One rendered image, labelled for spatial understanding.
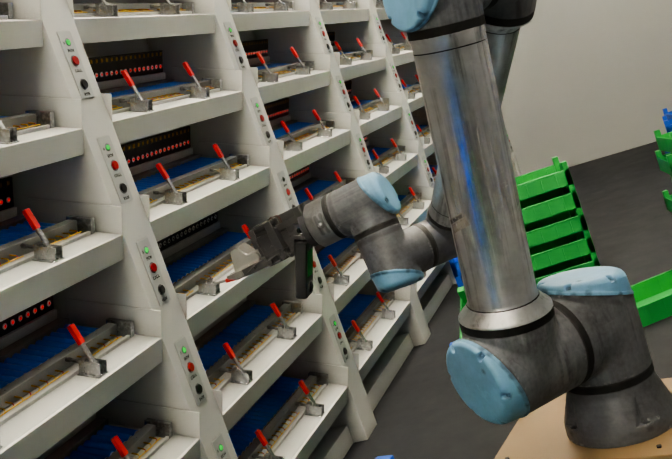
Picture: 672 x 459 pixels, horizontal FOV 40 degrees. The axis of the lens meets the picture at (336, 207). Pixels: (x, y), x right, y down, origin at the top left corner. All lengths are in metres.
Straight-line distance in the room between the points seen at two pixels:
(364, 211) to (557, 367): 0.46
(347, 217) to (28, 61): 0.62
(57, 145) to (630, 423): 1.04
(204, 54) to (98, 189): 0.74
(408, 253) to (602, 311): 0.37
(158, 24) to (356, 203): 0.62
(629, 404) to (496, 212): 0.41
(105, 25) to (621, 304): 1.07
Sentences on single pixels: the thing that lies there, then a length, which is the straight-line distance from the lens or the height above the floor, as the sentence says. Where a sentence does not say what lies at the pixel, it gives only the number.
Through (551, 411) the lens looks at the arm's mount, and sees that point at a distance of 1.80.
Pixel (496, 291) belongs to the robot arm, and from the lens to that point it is 1.42.
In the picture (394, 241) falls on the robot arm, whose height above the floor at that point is 0.55.
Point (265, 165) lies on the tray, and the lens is 2.27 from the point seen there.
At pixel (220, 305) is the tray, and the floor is 0.52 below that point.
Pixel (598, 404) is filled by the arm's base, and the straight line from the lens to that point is 1.60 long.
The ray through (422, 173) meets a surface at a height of 0.46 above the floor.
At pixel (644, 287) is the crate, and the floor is 0.04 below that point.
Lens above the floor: 0.83
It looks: 6 degrees down
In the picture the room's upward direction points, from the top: 19 degrees counter-clockwise
